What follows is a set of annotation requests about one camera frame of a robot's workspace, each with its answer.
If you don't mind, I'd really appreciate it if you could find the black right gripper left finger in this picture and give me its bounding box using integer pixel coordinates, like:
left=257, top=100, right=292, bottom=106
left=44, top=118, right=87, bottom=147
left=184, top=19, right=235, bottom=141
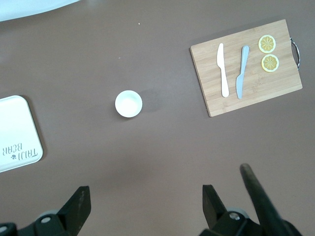
left=18, top=186, right=92, bottom=236

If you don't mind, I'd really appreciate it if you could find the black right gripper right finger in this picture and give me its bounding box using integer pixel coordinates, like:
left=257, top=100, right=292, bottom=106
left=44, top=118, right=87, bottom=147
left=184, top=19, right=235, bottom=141
left=199, top=185, right=261, bottom=236

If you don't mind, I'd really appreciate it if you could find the white IKEA cup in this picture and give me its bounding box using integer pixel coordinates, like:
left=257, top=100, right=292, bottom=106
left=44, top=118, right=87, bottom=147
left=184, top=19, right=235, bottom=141
left=115, top=90, right=143, bottom=118

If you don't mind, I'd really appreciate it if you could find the cream bear print tray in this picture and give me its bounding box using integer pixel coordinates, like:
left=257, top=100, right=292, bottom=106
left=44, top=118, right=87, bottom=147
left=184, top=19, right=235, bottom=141
left=0, top=95, right=44, bottom=174

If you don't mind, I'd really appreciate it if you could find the bamboo cutting board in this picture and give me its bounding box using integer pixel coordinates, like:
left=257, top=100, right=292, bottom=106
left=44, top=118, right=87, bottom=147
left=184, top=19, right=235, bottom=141
left=189, top=19, right=303, bottom=118

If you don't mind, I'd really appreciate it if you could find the grey plastic knife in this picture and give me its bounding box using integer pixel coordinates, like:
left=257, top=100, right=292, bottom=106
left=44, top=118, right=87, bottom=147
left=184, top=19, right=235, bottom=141
left=235, top=45, right=250, bottom=100

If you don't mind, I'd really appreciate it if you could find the white plastic knife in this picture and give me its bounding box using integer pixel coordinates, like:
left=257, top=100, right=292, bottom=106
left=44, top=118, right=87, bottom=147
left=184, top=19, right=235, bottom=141
left=216, top=43, right=230, bottom=98

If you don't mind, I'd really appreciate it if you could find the yellow lemon slice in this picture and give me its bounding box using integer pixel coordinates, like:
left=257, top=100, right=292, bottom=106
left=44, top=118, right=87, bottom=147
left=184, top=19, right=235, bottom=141
left=261, top=54, right=280, bottom=73
left=258, top=34, right=277, bottom=54

